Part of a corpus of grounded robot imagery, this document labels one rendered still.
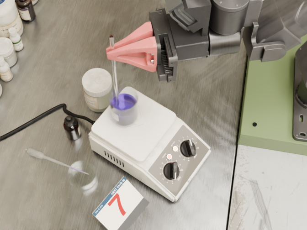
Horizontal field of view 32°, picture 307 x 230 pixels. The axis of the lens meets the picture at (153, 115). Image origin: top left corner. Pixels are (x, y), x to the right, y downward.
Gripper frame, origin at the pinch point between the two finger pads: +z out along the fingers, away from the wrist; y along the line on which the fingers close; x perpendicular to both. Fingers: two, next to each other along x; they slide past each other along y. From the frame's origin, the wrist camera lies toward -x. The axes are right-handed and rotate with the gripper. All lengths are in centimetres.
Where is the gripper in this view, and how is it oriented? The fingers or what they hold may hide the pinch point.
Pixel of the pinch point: (112, 53)
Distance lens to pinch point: 82.9
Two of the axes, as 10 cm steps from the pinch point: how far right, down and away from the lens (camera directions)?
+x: -0.1, 4.9, 8.7
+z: -9.8, 1.6, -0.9
